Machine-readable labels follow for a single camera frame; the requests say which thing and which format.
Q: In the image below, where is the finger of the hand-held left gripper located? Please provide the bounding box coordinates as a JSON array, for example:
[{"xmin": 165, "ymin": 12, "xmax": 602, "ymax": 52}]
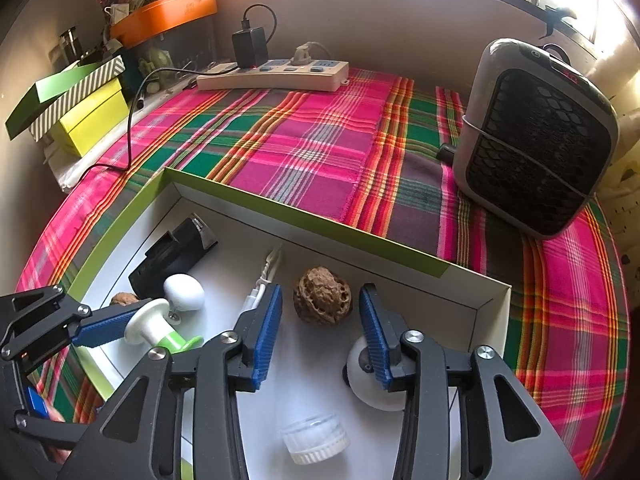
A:
[
  {"xmin": 0, "ymin": 283, "xmax": 154, "ymax": 376},
  {"xmin": 15, "ymin": 386, "xmax": 97, "ymax": 446}
]

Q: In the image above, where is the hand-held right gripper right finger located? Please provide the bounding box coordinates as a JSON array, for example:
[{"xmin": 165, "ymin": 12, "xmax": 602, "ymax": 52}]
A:
[{"xmin": 358, "ymin": 282, "xmax": 583, "ymax": 480}]

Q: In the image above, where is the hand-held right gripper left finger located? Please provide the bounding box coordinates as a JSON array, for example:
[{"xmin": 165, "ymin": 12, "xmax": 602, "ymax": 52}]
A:
[{"xmin": 57, "ymin": 282, "xmax": 285, "ymax": 480}]

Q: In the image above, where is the green cardboard box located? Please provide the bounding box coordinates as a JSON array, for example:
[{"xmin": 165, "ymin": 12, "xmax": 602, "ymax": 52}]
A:
[{"xmin": 65, "ymin": 166, "xmax": 513, "ymax": 480}]

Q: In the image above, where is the brown walnut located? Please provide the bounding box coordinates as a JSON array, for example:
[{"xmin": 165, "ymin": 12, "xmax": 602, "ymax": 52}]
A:
[
  {"xmin": 110, "ymin": 292, "xmax": 151, "ymax": 307},
  {"xmin": 292, "ymin": 267, "xmax": 354, "ymax": 326}
]

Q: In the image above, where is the green and white peg toy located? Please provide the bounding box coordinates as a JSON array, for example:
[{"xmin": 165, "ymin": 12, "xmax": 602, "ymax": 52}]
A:
[{"xmin": 123, "ymin": 298, "xmax": 204, "ymax": 357}]

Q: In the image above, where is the white round toy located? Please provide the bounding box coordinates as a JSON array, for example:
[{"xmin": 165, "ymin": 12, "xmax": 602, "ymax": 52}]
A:
[{"xmin": 344, "ymin": 335, "xmax": 409, "ymax": 414}]

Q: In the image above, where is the white cable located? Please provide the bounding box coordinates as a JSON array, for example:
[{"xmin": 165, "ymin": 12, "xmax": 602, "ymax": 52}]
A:
[{"xmin": 242, "ymin": 244, "xmax": 284, "ymax": 314}]

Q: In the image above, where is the black rectangular device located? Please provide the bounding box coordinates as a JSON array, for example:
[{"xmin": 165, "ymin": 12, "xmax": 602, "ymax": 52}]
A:
[{"xmin": 128, "ymin": 212, "xmax": 220, "ymax": 301}]

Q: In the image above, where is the pink and beige toy slice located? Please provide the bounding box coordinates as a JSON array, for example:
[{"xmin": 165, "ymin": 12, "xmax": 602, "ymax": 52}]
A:
[{"xmin": 47, "ymin": 406, "xmax": 77, "ymax": 464}]

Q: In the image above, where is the white plastic knob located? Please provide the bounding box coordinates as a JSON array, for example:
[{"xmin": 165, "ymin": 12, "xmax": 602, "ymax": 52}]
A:
[{"xmin": 163, "ymin": 273, "xmax": 206, "ymax": 317}]

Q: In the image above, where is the white rolled paper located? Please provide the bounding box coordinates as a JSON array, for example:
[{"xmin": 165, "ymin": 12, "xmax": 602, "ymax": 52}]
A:
[{"xmin": 44, "ymin": 144, "xmax": 97, "ymax": 194}]

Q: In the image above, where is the plaid tablecloth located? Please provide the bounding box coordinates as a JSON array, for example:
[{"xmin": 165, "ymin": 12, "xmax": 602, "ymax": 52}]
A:
[{"xmin": 16, "ymin": 67, "xmax": 632, "ymax": 477}]

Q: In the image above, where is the yellow-green box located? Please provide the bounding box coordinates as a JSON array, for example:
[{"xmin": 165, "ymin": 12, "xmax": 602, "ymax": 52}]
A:
[{"xmin": 58, "ymin": 78, "xmax": 130, "ymax": 159}]

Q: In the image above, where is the striped box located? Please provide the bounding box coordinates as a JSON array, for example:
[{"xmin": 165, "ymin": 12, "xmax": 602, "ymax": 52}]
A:
[{"xmin": 28, "ymin": 54, "xmax": 127, "ymax": 142}]

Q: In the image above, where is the green box lid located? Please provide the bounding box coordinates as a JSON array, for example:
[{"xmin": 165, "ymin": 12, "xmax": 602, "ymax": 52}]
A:
[{"xmin": 4, "ymin": 62, "xmax": 109, "ymax": 140}]

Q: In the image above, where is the grey fan heater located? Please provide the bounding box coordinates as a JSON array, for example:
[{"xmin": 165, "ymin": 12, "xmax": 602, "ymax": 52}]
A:
[{"xmin": 452, "ymin": 37, "xmax": 621, "ymax": 239}]

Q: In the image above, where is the beige power strip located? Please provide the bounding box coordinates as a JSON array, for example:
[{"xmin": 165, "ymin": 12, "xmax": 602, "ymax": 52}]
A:
[{"xmin": 195, "ymin": 58, "xmax": 350, "ymax": 93}]

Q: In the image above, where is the dark glass tank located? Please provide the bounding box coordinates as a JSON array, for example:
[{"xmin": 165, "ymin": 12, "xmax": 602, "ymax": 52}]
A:
[{"xmin": 122, "ymin": 19, "xmax": 221, "ymax": 99}]

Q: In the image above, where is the glass jar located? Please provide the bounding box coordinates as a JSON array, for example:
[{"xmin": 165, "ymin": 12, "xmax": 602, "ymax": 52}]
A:
[{"xmin": 58, "ymin": 24, "xmax": 89, "ymax": 64}]

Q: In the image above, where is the white plug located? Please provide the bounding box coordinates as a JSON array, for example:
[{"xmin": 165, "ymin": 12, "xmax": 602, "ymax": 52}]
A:
[{"xmin": 291, "ymin": 42, "xmax": 331, "ymax": 67}]

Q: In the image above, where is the black charger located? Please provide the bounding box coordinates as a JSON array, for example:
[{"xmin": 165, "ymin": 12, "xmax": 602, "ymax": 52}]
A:
[{"xmin": 231, "ymin": 26, "xmax": 270, "ymax": 69}]

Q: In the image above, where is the orange tray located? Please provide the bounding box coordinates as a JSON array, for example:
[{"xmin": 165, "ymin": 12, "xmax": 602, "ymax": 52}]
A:
[{"xmin": 109, "ymin": 0, "xmax": 219, "ymax": 50}]

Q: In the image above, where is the black charger cable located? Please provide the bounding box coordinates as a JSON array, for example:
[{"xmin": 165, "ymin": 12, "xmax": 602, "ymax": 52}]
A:
[{"xmin": 87, "ymin": 3, "xmax": 277, "ymax": 174}]

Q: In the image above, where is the black window handle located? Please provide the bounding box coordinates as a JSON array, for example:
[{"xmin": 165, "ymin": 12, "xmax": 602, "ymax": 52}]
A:
[{"xmin": 538, "ymin": 6, "xmax": 581, "ymax": 39}]

